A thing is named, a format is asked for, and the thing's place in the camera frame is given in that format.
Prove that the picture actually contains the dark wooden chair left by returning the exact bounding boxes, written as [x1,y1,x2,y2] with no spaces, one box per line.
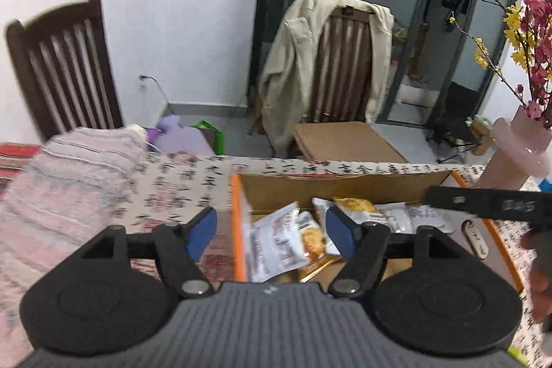
[5,0,124,141]

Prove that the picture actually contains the orange chip packet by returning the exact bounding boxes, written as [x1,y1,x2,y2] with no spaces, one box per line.
[297,211,341,282]

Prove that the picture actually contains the pink patterned blanket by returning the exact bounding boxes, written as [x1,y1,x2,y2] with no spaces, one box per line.
[1,125,147,367]

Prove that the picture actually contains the beige jacket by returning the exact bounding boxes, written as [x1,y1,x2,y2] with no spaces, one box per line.
[258,0,394,153]

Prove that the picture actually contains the wooden chair with jacket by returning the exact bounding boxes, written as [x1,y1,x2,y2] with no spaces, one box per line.
[288,7,405,162]

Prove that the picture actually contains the right hand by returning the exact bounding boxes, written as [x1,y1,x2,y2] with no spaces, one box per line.
[521,230,551,323]

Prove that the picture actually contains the pink yellow flower branches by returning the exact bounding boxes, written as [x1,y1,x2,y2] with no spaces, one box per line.
[448,0,551,130]

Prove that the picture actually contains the silver brown snack packet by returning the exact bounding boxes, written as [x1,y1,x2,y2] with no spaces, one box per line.
[243,202,310,283]

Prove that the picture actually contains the orange cardboard box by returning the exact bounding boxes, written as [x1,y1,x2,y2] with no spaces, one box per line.
[230,170,524,293]

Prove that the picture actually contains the purple bag on floor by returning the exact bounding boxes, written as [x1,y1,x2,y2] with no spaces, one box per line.
[146,114,215,156]

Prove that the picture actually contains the calligraphy print tablecloth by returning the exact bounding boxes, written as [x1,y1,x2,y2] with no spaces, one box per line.
[112,152,551,367]

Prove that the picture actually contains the pink vase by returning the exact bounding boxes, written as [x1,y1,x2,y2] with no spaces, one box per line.
[474,107,551,190]

